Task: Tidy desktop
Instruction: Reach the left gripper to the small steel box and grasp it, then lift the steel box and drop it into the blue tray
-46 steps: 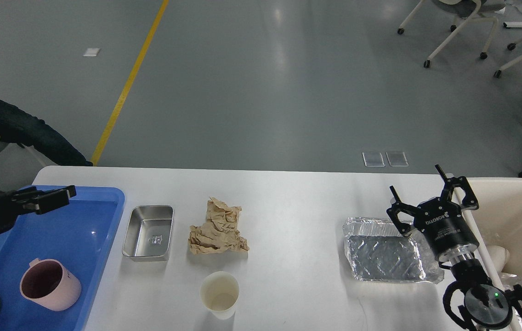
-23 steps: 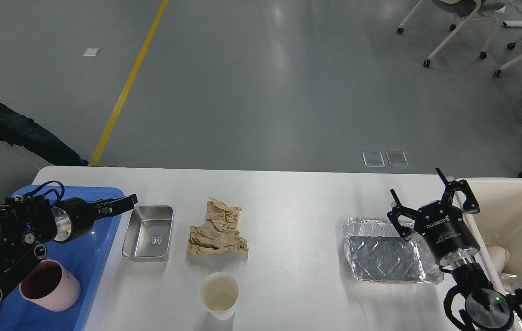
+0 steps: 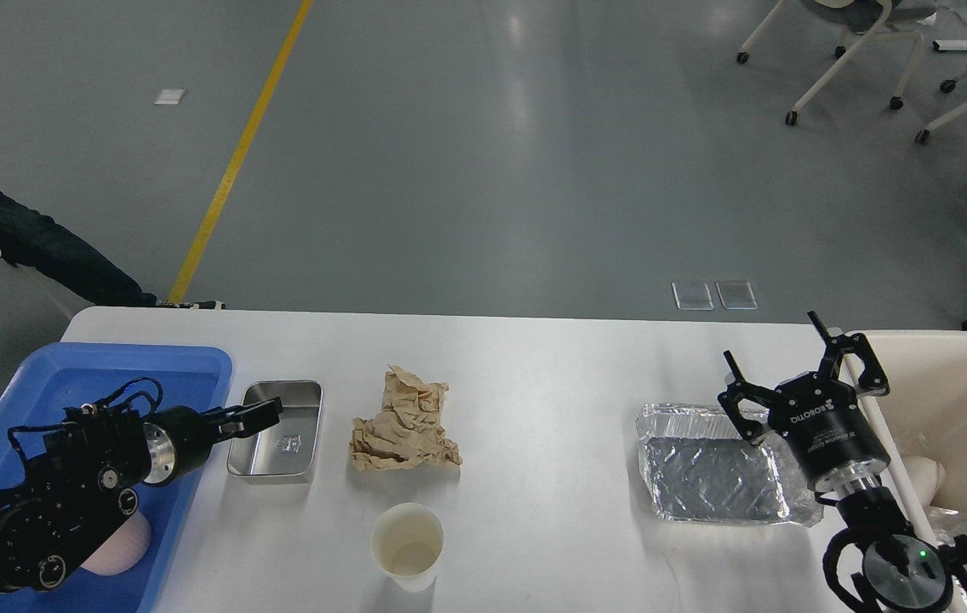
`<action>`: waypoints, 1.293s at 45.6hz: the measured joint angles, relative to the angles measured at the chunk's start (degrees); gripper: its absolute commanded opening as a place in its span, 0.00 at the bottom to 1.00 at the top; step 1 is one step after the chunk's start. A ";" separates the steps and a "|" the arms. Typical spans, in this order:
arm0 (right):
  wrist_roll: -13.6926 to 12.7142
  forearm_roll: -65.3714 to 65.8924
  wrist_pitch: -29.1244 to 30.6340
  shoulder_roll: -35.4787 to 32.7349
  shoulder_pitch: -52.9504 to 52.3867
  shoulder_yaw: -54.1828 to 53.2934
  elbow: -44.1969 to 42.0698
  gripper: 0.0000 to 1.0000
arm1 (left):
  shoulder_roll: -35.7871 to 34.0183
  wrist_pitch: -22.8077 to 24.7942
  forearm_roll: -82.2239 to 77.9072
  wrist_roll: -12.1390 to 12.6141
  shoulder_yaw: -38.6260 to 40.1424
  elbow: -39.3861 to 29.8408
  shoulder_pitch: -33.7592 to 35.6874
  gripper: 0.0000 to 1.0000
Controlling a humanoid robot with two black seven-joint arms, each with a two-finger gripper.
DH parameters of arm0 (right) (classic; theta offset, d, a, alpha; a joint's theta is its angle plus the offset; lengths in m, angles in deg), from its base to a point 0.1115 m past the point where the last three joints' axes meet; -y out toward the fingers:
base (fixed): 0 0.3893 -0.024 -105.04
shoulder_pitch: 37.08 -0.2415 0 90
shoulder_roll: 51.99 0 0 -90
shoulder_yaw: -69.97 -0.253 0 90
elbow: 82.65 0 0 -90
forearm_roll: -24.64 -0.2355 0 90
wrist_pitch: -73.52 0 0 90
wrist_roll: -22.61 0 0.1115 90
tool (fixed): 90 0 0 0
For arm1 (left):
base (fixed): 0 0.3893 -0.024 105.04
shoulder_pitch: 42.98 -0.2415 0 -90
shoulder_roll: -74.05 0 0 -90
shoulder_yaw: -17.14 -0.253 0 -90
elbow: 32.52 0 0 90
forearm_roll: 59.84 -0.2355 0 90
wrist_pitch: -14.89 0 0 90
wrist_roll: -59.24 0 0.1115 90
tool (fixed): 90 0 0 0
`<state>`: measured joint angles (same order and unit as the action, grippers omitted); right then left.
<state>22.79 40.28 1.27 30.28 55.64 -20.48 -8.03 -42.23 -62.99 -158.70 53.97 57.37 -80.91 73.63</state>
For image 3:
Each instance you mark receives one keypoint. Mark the floor socket plate right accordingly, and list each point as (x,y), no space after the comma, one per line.
(736,295)

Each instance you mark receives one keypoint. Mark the white object in bin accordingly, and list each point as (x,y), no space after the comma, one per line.
(926,476)

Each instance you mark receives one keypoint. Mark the person in beige sweater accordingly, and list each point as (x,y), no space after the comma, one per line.
(29,238)

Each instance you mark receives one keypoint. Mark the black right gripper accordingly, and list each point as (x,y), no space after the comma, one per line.
(832,430)

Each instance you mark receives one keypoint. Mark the white floor tag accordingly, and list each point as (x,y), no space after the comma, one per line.
(169,97)

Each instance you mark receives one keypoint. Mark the white office chair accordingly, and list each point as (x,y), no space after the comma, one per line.
(862,23)

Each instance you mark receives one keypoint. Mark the blue plastic tray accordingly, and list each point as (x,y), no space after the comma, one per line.
(65,375)

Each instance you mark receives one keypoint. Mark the foil trash in bin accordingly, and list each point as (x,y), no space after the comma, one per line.
(950,529)

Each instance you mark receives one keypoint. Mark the aluminium foil tray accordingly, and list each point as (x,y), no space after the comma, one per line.
(698,469)

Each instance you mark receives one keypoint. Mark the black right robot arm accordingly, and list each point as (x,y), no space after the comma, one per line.
(877,562)

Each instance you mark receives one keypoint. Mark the pink plastic mug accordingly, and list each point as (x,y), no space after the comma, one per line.
(123,550)

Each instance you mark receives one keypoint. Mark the stainless steel rectangular container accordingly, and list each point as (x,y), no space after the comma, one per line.
(285,453)

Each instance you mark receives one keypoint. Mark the floor socket plate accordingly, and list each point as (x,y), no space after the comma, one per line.
(693,296)
(736,295)

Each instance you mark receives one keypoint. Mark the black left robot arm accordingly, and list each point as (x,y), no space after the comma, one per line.
(80,474)

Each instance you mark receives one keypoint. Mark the white paper cup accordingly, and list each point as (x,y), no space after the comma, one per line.
(407,544)

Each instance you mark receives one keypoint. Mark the floor socket plate left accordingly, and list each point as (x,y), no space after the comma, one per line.
(693,296)

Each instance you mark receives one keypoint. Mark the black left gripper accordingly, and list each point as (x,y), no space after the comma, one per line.
(179,438)

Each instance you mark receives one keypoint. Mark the crumpled brown paper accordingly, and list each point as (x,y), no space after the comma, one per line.
(408,432)

